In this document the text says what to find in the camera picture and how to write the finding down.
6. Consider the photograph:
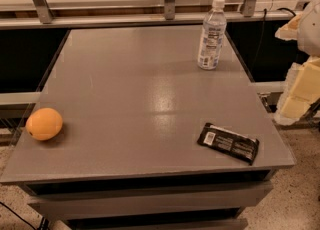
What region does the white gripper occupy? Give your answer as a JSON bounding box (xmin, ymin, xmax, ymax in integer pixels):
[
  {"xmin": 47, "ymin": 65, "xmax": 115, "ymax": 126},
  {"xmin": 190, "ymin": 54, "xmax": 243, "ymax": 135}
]
[{"xmin": 274, "ymin": 0, "xmax": 320, "ymax": 125}]

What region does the clear plastic water bottle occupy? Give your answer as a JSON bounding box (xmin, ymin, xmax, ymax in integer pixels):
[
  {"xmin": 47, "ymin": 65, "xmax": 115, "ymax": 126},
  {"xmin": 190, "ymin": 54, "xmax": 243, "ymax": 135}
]
[{"xmin": 197, "ymin": 0, "xmax": 227, "ymax": 70}]

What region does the black rxbar chocolate wrapper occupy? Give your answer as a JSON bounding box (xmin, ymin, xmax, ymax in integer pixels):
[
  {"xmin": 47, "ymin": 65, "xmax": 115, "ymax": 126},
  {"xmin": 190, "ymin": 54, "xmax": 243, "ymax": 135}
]
[{"xmin": 197, "ymin": 122, "xmax": 260, "ymax": 165}]

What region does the upper grey drawer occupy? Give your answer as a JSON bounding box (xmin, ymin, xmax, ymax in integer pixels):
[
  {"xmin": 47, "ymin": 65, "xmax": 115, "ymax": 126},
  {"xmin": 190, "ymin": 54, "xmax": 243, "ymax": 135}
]
[{"xmin": 28, "ymin": 181, "xmax": 273, "ymax": 220}]

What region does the orange fruit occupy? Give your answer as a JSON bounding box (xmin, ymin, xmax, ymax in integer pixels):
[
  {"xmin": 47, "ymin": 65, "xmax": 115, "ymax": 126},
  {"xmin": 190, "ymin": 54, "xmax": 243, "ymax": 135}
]
[{"xmin": 26, "ymin": 108, "xmax": 63, "ymax": 141}]

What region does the black cable on right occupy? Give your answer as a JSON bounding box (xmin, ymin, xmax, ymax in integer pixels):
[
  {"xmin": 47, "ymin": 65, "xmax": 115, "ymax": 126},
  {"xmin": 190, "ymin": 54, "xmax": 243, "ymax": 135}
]
[{"xmin": 250, "ymin": 6, "xmax": 298, "ymax": 72}]

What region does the metal rail frame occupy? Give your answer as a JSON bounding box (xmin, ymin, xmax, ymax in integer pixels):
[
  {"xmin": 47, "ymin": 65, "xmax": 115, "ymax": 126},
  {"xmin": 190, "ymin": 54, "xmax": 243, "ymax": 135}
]
[{"xmin": 0, "ymin": 0, "xmax": 298, "ymax": 30}]

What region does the black cable on floor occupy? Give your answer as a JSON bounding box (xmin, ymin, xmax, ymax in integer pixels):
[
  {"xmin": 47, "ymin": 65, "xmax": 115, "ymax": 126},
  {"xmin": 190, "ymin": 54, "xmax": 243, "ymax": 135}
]
[{"xmin": 0, "ymin": 201, "xmax": 49, "ymax": 230}]

